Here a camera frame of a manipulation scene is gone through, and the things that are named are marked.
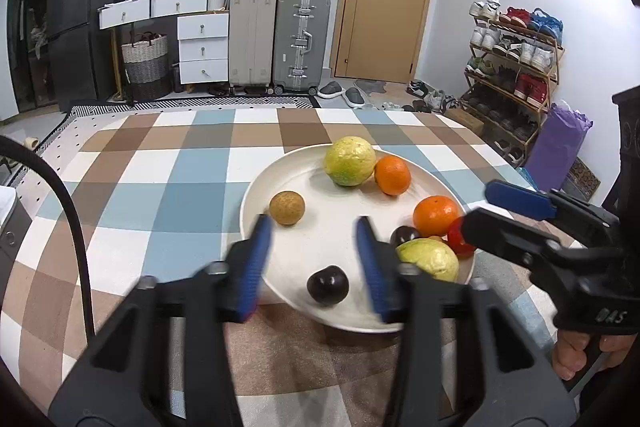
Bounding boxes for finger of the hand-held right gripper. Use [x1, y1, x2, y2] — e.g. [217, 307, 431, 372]
[483, 179, 622, 249]
[460, 207, 567, 276]

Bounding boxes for black cable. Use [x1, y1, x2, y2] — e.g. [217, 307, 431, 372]
[0, 136, 97, 348]

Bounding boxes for dark glass door cabinet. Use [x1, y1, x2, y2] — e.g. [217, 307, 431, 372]
[6, 0, 57, 118]

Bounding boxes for grey storage bin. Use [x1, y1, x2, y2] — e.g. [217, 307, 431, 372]
[0, 186, 34, 260]

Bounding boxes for person's right hand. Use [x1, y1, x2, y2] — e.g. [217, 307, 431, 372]
[551, 329, 640, 382]

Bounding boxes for dark purple plum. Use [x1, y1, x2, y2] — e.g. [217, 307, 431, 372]
[306, 265, 350, 307]
[389, 225, 422, 249]

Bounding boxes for dark grey refrigerator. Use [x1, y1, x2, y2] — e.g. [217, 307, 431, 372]
[46, 0, 127, 114]

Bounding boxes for red tomato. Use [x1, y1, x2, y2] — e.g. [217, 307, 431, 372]
[446, 216, 477, 257]

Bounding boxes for large yellow green guava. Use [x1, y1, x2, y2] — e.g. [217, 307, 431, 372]
[396, 238, 460, 284]

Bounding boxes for cream round plate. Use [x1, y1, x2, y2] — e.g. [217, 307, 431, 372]
[239, 143, 476, 334]

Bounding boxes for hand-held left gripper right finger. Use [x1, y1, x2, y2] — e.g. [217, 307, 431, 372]
[355, 216, 578, 427]

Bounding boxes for silver suitcase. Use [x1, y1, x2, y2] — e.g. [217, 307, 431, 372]
[273, 0, 332, 97]

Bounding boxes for woven wicker basket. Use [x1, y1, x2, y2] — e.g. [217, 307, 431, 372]
[121, 32, 172, 102]

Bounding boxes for small yellow spotted guava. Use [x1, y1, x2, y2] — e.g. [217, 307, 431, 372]
[323, 136, 377, 186]

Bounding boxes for beige suitcase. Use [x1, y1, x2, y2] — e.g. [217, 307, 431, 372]
[228, 0, 278, 91]

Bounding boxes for large brown passion fruit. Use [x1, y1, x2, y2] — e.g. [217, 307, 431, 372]
[269, 190, 306, 226]

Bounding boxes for cardboard box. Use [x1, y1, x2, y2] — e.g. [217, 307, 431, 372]
[444, 107, 486, 136]

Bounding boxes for purple paper bag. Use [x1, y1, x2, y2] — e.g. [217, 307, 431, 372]
[524, 102, 594, 188]

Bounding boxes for wooden shoe rack with shoes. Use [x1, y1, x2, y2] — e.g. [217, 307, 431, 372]
[466, 0, 566, 160]

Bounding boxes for white dresser with drawers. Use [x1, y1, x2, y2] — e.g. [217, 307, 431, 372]
[97, 0, 232, 86]

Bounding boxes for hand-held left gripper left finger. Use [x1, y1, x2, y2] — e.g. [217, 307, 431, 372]
[47, 213, 275, 427]

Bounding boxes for orange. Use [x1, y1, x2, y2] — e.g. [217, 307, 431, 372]
[413, 195, 461, 239]
[374, 155, 412, 196]

